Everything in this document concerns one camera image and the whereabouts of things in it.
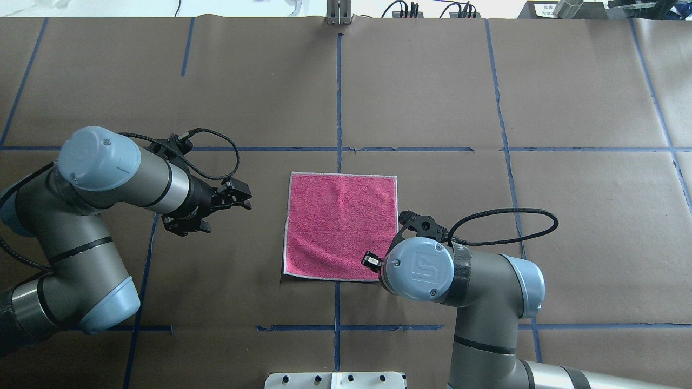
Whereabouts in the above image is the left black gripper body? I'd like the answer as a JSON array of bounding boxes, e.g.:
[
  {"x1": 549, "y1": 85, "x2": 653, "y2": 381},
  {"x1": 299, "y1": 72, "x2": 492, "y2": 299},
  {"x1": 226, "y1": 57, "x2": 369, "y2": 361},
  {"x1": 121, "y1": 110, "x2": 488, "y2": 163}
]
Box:
[{"x1": 147, "y1": 135, "x2": 232, "y2": 237}]

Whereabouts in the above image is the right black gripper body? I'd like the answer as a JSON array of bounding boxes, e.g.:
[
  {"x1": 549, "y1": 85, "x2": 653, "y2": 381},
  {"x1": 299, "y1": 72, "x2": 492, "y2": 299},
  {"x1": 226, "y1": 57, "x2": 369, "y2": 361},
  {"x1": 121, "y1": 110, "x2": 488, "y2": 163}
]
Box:
[{"x1": 387, "y1": 210, "x2": 448, "y2": 254}]

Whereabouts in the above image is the pink towel with white edge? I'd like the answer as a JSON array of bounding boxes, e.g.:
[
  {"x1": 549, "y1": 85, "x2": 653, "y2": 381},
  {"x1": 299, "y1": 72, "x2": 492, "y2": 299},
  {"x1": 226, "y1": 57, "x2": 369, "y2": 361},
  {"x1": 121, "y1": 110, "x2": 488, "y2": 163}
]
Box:
[{"x1": 283, "y1": 172, "x2": 398, "y2": 283}]

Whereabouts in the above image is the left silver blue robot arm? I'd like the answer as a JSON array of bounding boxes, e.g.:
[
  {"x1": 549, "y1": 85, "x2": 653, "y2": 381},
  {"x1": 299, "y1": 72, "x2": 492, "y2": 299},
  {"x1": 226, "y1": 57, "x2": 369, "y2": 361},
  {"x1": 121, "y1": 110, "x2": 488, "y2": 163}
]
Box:
[{"x1": 2, "y1": 126, "x2": 252, "y2": 356}]

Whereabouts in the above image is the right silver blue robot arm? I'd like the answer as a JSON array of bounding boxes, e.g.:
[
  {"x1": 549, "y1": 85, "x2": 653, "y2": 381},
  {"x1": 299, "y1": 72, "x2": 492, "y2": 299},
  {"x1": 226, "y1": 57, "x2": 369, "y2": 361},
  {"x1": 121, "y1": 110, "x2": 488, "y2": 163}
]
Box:
[{"x1": 361, "y1": 207, "x2": 656, "y2": 388}]

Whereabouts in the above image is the black box under cup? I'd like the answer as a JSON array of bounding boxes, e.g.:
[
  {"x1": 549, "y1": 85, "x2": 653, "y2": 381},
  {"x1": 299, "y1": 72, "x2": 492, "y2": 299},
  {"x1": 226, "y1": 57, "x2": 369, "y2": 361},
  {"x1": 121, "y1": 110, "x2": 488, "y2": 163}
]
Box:
[{"x1": 517, "y1": 1, "x2": 608, "y2": 20}]

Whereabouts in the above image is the small metal cup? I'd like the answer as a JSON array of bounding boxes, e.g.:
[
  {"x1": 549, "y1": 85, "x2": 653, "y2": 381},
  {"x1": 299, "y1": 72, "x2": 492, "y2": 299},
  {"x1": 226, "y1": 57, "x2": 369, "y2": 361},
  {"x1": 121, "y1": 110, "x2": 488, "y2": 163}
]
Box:
[{"x1": 553, "y1": 0, "x2": 585, "y2": 19}]

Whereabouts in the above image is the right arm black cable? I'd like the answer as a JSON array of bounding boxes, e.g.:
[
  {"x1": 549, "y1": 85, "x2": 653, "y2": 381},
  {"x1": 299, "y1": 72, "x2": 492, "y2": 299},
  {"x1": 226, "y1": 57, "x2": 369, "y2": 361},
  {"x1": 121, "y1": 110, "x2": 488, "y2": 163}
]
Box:
[{"x1": 448, "y1": 209, "x2": 560, "y2": 247}]

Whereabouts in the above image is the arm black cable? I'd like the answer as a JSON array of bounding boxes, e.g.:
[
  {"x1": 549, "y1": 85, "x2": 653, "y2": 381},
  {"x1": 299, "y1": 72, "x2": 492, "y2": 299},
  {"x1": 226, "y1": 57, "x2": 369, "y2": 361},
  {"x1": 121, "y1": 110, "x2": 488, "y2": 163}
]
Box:
[
  {"x1": 448, "y1": 209, "x2": 560, "y2": 247},
  {"x1": 119, "y1": 129, "x2": 241, "y2": 181}
]

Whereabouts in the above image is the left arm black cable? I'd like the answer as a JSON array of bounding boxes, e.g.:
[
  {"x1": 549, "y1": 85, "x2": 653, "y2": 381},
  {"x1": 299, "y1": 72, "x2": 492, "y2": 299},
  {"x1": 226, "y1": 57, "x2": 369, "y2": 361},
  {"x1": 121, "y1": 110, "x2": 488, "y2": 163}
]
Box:
[{"x1": 119, "y1": 129, "x2": 241, "y2": 181}]

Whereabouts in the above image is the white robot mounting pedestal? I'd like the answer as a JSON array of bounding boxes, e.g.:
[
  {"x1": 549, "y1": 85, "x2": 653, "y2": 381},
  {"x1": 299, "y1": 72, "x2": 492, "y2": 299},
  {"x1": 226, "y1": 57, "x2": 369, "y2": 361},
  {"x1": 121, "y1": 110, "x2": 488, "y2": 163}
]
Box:
[{"x1": 264, "y1": 371, "x2": 408, "y2": 388}]

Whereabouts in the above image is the aluminium frame post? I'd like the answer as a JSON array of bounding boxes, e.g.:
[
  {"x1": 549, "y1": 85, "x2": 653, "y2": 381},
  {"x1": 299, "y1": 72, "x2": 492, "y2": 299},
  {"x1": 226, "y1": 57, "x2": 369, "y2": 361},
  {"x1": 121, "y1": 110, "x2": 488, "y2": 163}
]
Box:
[{"x1": 325, "y1": 0, "x2": 353, "y2": 25}]

